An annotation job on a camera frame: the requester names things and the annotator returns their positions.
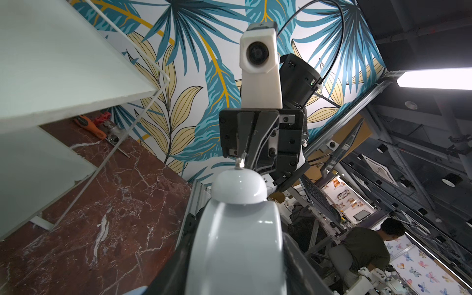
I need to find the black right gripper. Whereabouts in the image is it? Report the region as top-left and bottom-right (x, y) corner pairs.
(219, 108), (310, 192)

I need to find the white metal twin-bell clock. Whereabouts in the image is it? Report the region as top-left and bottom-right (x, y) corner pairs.
(185, 158), (287, 295)

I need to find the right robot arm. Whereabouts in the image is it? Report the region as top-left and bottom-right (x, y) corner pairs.
(219, 54), (321, 192)

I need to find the white two-tier shelf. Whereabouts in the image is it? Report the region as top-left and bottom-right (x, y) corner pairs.
(0, 0), (171, 241)

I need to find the seated person dark shirt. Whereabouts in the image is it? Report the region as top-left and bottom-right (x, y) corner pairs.
(328, 218), (405, 288)

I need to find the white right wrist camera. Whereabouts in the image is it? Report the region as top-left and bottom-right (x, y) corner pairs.
(239, 21), (283, 109)

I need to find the metal valve red handle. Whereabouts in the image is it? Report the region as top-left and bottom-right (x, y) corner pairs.
(93, 111), (124, 144)

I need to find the orange handled screwdriver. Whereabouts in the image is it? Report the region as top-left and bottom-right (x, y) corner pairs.
(73, 115), (117, 146)

